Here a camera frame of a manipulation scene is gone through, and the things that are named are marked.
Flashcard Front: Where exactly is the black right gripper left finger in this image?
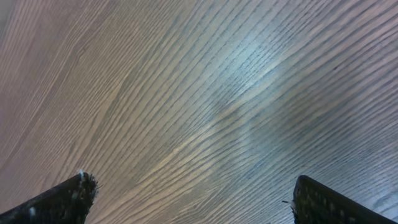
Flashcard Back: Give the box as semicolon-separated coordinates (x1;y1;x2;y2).
1;170;98;224

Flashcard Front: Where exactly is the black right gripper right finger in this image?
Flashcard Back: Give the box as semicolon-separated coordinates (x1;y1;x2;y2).
286;175;397;224

